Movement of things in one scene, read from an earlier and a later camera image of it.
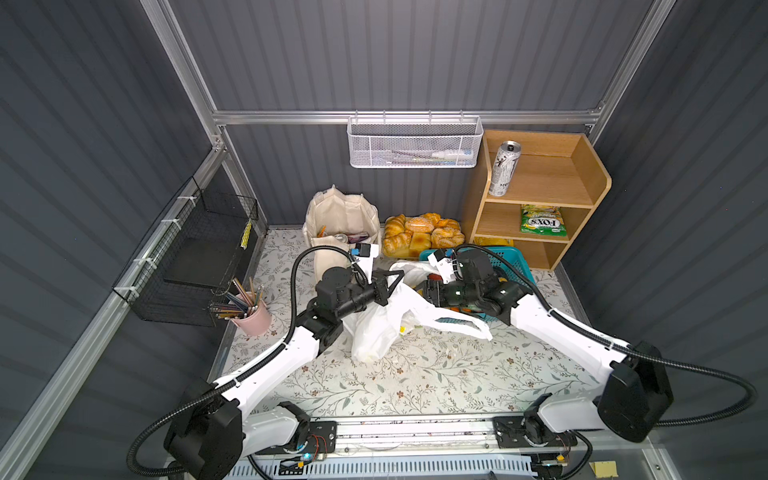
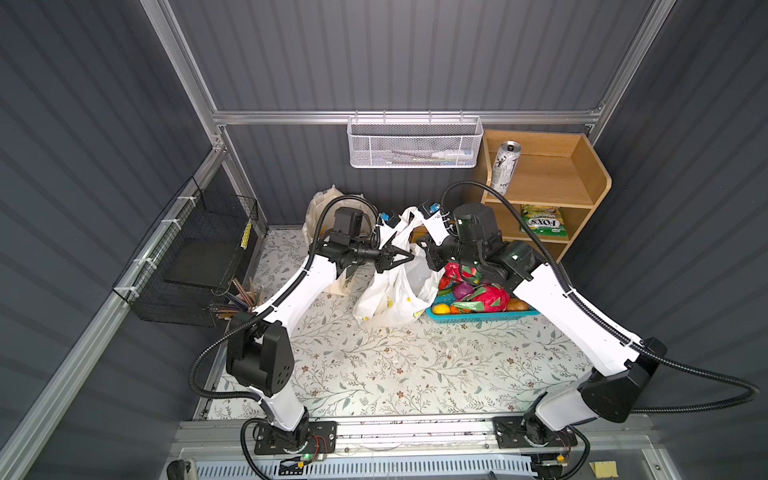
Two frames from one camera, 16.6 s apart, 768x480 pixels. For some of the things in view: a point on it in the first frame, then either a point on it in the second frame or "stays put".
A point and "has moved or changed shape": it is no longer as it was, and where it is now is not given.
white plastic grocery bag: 374,331 has moved or changed shape
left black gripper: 378,288 → 381,255
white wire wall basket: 414,142 stays put
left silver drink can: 505,168 stays put
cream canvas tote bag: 335,218 stays put
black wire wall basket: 190,257 stays put
